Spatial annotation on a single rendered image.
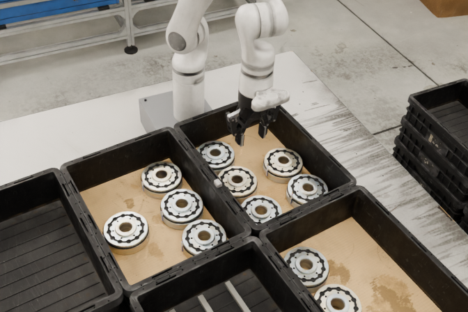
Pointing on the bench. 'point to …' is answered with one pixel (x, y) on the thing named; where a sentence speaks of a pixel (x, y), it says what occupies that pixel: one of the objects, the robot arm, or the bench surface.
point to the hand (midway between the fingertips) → (251, 135)
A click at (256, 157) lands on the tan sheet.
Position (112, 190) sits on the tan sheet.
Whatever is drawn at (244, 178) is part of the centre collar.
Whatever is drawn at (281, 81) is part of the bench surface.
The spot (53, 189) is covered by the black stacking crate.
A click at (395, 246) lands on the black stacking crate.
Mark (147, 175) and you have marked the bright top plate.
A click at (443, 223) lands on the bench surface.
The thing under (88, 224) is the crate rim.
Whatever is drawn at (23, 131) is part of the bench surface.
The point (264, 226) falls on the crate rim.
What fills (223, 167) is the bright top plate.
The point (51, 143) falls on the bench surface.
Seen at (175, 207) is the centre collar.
